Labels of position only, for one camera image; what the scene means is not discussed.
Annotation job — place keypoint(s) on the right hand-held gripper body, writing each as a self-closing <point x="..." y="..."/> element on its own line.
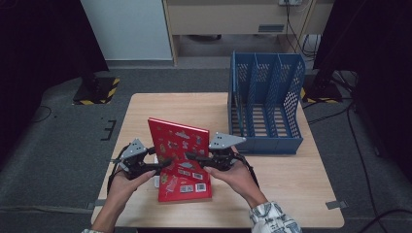
<point x="225" y="140"/>

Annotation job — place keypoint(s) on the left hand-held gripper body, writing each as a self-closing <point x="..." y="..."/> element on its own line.
<point x="134" y="149"/>

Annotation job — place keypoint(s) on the blue picture book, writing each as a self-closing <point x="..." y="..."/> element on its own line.
<point x="240" y="118"/>

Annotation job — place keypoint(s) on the blue plastic file rack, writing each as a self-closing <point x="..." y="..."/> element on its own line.
<point x="285" y="145"/>

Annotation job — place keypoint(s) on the person's right hand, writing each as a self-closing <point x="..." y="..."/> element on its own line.
<point x="236" y="179"/>

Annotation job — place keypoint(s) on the person's left hand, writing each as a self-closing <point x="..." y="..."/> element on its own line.
<point x="123" y="191"/>

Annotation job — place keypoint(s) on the black tape floor mark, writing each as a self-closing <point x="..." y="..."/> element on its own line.
<point x="111" y="129"/>

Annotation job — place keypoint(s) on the grey tape piece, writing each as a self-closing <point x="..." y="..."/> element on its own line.
<point x="336" y="205"/>
<point x="97" y="204"/>

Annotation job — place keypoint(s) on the black stand with striped base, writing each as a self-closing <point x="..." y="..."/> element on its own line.
<point x="324" y="92"/>
<point x="97" y="92"/>

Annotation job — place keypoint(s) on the light wooden desk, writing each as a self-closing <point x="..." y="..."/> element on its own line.
<point x="226" y="19"/>

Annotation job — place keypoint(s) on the black curtain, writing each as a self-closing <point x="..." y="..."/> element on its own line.
<point x="39" y="48"/>
<point x="382" y="48"/>

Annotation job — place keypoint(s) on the white power strip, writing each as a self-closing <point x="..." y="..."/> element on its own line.
<point x="290" y="2"/>

